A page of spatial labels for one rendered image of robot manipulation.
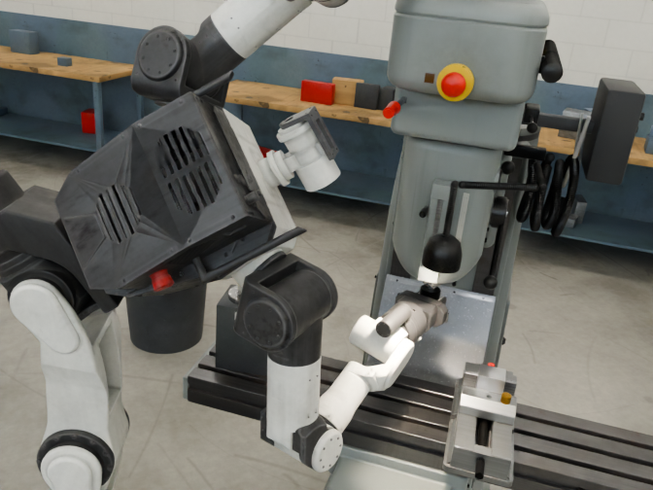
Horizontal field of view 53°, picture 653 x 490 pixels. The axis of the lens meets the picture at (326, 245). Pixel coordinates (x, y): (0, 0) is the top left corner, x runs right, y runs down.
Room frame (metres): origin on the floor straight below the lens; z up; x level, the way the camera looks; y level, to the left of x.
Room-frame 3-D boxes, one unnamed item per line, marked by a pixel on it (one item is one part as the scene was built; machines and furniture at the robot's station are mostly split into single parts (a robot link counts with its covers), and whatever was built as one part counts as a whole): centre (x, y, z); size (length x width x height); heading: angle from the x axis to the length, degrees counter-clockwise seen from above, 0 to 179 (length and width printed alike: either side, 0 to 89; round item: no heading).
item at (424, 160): (1.33, -0.25, 1.47); 0.21 x 0.19 x 0.32; 75
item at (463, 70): (1.11, -0.19, 1.76); 0.06 x 0.02 x 0.06; 75
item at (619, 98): (1.54, -0.65, 1.62); 0.20 x 0.09 x 0.21; 165
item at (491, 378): (1.29, -0.41, 1.05); 0.06 x 0.05 x 0.06; 77
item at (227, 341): (1.45, 0.14, 1.04); 0.22 x 0.12 x 0.20; 82
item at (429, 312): (1.25, -0.20, 1.23); 0.13 x 0.12 x 0.10; 60
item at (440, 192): (1.22, -0.22, 1.45); 0.04 x 0.04 x 0.21; 75
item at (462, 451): (1.26, -0.41, 0.99); 0.35 x 0.15 x 0.11; 167
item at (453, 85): (1.08, -0.18, 1.76); 0.04 x 0.03 x 0.04; 75
